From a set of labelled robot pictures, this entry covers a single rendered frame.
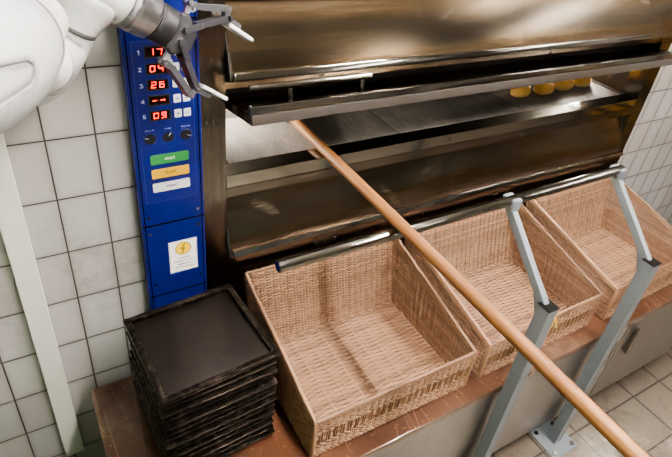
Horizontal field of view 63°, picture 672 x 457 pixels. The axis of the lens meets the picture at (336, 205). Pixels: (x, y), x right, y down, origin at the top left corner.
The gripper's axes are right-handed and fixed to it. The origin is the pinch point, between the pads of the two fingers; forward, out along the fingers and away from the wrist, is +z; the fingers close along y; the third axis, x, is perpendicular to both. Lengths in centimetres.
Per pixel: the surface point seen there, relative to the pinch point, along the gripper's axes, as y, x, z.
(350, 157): 4, -6, 54
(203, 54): -0.6, -10.7, -1.0
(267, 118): 6.7, 3.9, 11.0
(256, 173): 19.6, -13.0, 29.4
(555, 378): 30, 74, 35
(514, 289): 22, 24, 139
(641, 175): -53, 27, 222
